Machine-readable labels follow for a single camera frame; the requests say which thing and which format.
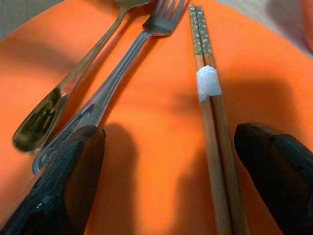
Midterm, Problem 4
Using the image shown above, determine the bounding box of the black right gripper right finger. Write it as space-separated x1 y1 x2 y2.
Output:
234 122 313 235

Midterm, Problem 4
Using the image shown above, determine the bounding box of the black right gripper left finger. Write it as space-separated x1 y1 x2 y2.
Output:
0 125 106 235

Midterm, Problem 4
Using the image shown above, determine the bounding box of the silver metal spoon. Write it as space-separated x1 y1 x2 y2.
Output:
12 0 156 154

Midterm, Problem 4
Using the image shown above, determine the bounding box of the white tape band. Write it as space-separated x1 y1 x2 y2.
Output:
196 65 223 103

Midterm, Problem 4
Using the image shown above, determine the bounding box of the silver metal fork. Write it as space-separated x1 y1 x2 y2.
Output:
32 0 186 176

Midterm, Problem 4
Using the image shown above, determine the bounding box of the orange plastic plate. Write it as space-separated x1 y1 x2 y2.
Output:
0 0 313 235

